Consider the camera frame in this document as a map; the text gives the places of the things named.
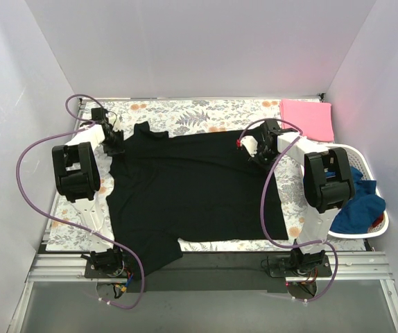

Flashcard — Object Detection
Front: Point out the red orange t shirt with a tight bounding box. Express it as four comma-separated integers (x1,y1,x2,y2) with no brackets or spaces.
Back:
370,213,384,229

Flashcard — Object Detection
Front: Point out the blue t shirt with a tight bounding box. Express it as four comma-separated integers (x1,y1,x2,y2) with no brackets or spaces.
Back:
330,166,386,234

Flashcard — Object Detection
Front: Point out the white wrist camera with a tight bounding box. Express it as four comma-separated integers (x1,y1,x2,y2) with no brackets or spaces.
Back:
110,114,121,131
236,135,258,157

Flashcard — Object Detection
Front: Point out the white laundry basket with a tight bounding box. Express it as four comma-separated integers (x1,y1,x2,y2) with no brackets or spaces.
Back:
327,144,389,239

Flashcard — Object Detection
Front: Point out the black t shirt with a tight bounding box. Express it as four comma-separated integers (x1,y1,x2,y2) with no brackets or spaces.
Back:
105,121,289,277

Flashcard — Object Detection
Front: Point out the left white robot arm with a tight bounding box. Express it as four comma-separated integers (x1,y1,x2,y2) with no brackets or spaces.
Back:
51,107,125,278

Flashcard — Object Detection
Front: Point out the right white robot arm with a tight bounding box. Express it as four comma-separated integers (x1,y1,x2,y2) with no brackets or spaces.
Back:
239,118,355,276

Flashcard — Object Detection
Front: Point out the floral table mat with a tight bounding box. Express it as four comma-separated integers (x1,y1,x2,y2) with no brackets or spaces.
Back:
46,99,328,253

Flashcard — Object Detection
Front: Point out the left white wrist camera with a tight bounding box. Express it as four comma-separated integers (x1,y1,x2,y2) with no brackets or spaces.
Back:
110,114,121,131

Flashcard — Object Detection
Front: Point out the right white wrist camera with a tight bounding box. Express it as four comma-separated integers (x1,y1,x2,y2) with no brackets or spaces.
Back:
236,135,258,157

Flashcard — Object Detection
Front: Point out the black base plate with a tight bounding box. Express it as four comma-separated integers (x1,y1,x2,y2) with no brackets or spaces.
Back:
82,252,332,295

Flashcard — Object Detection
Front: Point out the folded pink t shirt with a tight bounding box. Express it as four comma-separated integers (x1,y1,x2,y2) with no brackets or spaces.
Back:
279,99,334,142

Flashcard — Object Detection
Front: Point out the aluminium frame rail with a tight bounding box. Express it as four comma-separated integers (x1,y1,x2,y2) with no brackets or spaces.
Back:
8,241,398,332

